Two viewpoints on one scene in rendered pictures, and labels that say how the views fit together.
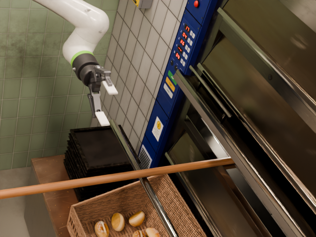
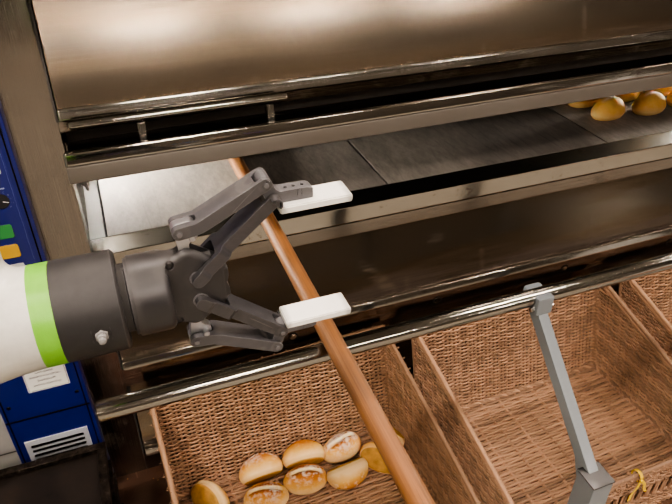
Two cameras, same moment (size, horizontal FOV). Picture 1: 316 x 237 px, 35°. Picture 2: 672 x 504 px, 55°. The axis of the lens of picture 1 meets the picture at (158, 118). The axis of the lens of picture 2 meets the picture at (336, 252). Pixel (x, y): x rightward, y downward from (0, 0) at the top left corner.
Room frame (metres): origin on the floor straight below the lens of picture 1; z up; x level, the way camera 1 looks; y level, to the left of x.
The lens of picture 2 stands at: (1.19, 0.68, 1.85)
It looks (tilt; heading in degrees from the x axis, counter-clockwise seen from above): 35 degrees down; 286
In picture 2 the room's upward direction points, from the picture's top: straight up
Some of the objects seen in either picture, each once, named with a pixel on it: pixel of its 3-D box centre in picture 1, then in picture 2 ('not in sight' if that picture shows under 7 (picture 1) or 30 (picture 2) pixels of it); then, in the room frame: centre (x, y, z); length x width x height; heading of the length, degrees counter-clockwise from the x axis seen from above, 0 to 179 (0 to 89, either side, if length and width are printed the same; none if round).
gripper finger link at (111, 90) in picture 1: (110, 87); (312, 196); (1.35, 0.18, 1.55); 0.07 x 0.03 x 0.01; 36
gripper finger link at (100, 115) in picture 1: (102, 118); (314, 309); (1.35, 0.18, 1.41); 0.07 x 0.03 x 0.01; 36
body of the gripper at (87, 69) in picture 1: (93, 80); (178, 286); (1.46, 0.26, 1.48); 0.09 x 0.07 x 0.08; 36
